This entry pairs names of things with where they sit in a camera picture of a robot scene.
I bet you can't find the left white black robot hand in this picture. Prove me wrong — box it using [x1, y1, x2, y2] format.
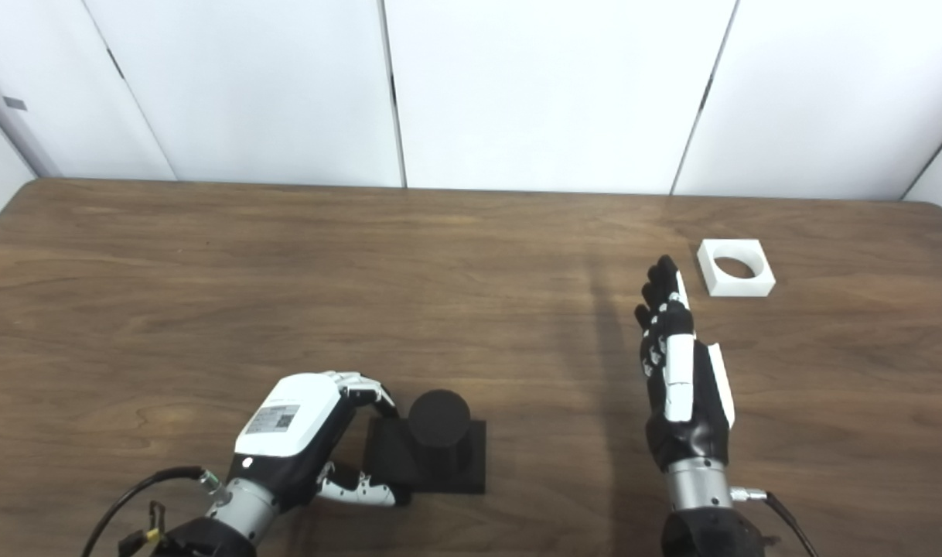
[234, 371, 411, 511]

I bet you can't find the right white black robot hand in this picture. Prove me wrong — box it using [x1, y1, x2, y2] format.
[634, 255, 736, 473]

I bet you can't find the black peg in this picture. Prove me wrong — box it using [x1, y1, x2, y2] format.
[363, 389, 487, 496]

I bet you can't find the white square piece with hole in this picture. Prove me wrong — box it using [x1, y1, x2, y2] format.
[697, 239, 776, 298]

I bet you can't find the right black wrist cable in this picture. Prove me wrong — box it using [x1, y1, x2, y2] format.
[730, 486, 820, 557]

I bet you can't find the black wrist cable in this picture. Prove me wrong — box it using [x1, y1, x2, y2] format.
[730, 486, 820, 557]
[80, 466, 224, 557]

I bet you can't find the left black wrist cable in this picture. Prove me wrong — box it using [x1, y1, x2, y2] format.
[80, 466, 224, 557]

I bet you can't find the gray wall corner post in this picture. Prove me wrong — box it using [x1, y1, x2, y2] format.
[0, 58, 62, 180]

